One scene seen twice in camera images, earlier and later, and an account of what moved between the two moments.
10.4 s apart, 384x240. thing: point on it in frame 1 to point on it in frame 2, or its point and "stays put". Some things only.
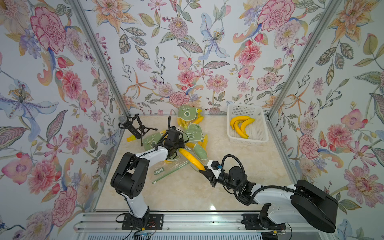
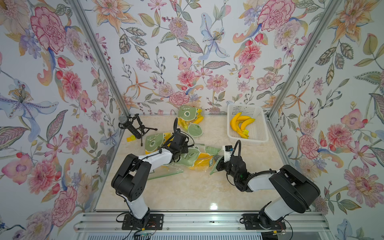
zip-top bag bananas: (159, 170) stays put
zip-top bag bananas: (187, 114) stays put
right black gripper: (210, 176) to (220, 164)
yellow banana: (237, 118) stays put
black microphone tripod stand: (133, 124) stays put
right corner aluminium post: (331, 9) stays put
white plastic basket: (256, 130) stays put
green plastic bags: (197, 144) to (196, 160)
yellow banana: (196, 162) to (232, 122)
